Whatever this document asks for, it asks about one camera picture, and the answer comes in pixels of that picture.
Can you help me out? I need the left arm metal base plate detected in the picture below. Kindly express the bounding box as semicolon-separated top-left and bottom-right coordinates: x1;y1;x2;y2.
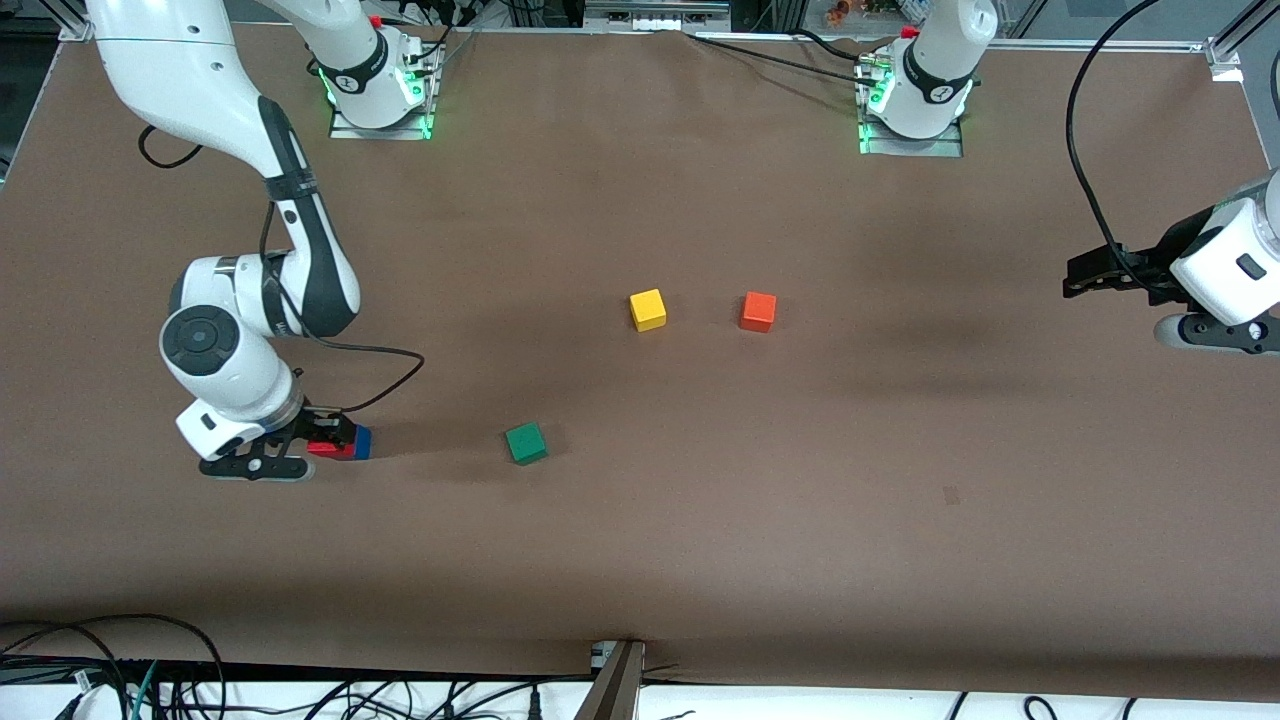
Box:
857;108;966;158

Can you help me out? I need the white power strip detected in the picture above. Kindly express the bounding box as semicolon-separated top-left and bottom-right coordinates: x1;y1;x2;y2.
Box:
585;0;731;33

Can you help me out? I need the looping black cable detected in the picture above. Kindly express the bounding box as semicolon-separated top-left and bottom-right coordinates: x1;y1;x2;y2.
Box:
0;613;227;720

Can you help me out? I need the green cube block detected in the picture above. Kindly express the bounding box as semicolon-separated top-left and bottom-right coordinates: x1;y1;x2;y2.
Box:
504;421;550;467

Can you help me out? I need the black base power cable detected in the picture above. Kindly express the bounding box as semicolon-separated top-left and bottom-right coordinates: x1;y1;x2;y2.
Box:
685;30;876;91

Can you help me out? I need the diagonal aluminium strut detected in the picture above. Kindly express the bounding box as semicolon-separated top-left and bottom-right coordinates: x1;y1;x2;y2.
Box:
1215;0;1280;66

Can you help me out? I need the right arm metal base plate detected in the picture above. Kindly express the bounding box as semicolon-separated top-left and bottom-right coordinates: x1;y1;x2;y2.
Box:
328;45;438;141

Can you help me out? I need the aluminium table rail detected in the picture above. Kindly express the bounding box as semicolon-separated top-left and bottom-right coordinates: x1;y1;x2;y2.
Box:
985;38;1216;53

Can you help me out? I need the grey metal post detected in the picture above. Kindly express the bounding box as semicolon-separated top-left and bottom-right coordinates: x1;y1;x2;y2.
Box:
572;640;647;720

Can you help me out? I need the aluminium corner bracket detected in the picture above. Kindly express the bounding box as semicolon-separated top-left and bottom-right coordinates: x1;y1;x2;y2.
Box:
1205;35;1246;83

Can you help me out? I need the green cable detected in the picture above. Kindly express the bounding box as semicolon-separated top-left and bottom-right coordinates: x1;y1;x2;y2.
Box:
128;660;161;720

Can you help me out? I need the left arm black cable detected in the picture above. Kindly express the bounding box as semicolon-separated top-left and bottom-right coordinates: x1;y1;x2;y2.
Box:
1066;0;1166;291

